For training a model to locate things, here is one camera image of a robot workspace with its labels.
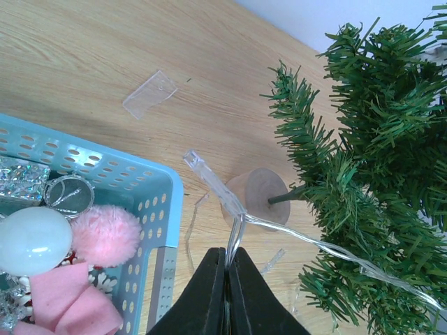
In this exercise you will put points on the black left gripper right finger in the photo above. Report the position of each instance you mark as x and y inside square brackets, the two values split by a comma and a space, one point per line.
[253, 307]

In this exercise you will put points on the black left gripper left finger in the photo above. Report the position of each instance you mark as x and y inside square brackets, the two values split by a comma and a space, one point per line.
[200, 307]

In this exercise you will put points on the clear plastic battery box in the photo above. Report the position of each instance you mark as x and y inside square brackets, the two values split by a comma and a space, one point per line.
[157, 89]

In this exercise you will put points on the wooden tree base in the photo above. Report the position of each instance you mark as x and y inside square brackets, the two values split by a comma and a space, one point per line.
[255, 188]

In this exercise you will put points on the small green christmas tree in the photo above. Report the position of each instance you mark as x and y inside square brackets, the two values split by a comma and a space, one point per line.
[377, 184]

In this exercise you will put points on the pink pompom ornament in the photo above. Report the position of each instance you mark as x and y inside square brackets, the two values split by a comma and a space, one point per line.
[105, 235]

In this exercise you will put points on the light blue plastic basket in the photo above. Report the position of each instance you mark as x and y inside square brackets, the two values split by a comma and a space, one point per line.
[150, 191]

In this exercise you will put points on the pink felt ornament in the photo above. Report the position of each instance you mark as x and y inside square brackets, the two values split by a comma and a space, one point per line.
[65, 302]

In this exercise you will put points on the white ball ornament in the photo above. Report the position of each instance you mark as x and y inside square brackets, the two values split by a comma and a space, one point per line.
[34, 240]

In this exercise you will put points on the silver glitter gift ornament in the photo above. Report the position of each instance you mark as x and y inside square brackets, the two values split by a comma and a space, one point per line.
[23, 182]

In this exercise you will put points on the clear ring ornament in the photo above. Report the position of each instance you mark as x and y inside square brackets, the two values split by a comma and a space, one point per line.
[71, 195]

